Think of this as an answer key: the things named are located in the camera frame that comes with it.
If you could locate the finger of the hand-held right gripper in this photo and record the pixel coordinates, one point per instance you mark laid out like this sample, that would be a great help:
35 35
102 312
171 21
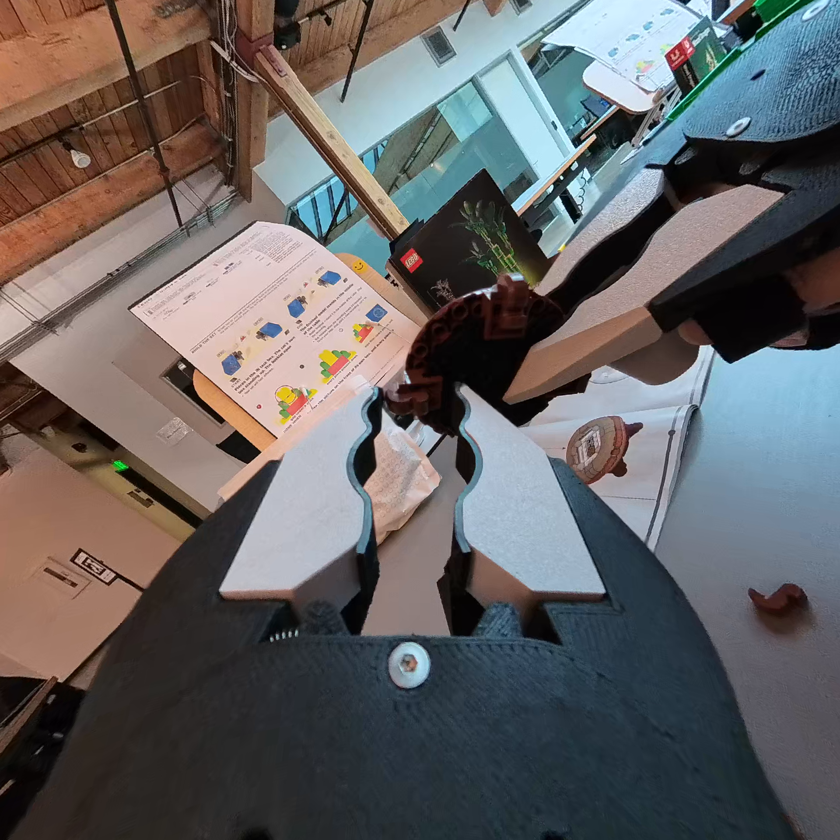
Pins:
604 229
590 348

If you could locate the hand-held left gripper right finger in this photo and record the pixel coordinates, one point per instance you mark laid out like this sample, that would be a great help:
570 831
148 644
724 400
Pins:
525 518

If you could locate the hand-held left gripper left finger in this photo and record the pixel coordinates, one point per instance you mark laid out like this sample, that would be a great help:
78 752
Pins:
295 512

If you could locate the brown round brick assembly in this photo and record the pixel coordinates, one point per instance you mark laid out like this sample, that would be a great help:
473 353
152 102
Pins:
459 341

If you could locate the grey desk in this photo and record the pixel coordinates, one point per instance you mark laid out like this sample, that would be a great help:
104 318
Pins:
754 492

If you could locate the black box with red label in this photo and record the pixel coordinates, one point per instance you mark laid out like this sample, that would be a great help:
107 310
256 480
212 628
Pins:
695 59

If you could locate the open instruction booklet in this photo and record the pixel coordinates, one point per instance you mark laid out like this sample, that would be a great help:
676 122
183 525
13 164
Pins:
656 433

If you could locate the white printed paper bag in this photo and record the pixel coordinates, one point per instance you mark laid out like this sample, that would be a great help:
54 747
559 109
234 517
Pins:
400 479

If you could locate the black box with plant print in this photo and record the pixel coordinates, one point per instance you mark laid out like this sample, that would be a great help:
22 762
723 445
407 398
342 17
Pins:
472 236

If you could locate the rounded wooden poster board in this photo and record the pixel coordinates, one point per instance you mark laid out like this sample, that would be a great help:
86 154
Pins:
223 401

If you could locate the white building instruction poster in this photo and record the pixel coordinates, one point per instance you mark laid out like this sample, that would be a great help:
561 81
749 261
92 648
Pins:
623 46
262 315

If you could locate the small brown curved brick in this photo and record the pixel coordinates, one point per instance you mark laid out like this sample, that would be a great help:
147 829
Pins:
778 600

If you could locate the white light bulb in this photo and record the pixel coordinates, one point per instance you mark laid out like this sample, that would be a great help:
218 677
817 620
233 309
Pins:
80 157

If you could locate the white wall notice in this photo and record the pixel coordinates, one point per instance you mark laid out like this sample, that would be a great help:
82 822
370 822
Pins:
174 431

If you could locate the black and white wall tag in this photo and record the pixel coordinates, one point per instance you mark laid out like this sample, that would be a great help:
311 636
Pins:
93 568

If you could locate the white wall vent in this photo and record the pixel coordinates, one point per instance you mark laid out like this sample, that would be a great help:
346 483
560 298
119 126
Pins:
438 46

